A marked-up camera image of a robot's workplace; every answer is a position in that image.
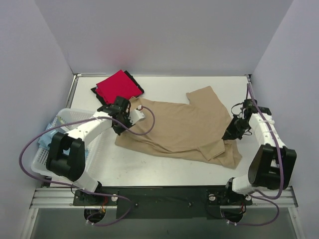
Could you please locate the beige t shirt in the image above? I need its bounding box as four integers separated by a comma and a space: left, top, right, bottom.
115, 86, 242, 169

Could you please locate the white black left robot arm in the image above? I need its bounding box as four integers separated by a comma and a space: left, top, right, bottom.
46, 96, 132, 205

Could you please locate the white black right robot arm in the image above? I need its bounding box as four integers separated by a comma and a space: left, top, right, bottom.
222, 99, 297, 204

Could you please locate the red folded t shirt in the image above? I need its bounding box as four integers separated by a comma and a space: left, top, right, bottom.
96, 70, 143, 105

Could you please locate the white plastic laundry basket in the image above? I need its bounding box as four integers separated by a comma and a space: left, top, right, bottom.
31, 109, 101, 181

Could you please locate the light blue t shirt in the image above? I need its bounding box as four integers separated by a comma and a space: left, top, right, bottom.
37, 117, 90, 156

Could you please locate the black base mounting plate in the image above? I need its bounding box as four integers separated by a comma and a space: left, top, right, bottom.
73, 186, 252, 222

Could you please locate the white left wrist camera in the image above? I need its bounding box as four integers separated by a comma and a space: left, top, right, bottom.
129, 105, 146, 125

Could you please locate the aluminium front rail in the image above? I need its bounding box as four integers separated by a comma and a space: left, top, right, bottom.
30, 187, 298, 209

